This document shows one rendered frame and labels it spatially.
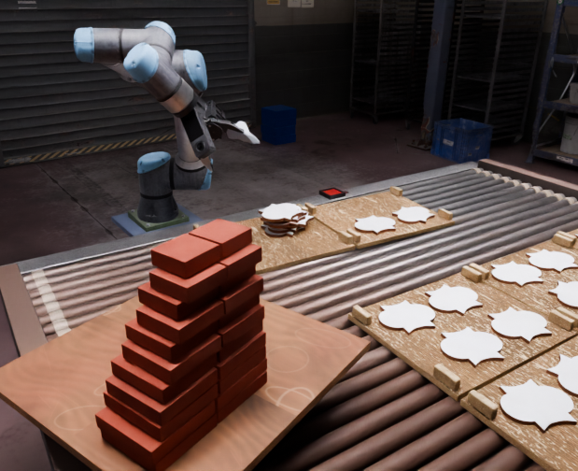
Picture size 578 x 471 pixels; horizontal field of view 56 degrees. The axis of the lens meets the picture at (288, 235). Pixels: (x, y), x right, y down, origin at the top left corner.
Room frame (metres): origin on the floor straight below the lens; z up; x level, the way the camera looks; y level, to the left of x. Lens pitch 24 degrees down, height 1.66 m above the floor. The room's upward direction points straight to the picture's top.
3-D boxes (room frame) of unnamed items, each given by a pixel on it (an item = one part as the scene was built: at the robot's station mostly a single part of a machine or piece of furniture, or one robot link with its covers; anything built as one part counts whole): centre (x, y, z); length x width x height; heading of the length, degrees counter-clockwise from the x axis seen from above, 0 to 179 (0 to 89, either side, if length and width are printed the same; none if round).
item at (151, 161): (1.86, 0.48, 1.06); 0.13 x 0.12 x 0.14; 93
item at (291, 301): (1.44, -0.34, 0.90); 1.95 x 0.05 x 0.05; 123
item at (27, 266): (1.92, -0.03, 0.89); 2.08 x 0.08 x 0.06; 123
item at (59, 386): (0.81, 0.19, 1.03); 0.50 x 0.50 x 0.02; 54
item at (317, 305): (1.40, -0.37, 0.90); 1.95 x 0.05 x 0.05; 123
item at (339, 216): (1.77, -0.31, 0.93); 0.41 x 0.35 x 0.02; 119
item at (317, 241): (1.57, 0.06, 0.93); 0.41 x 0.35 x 0.02; 120
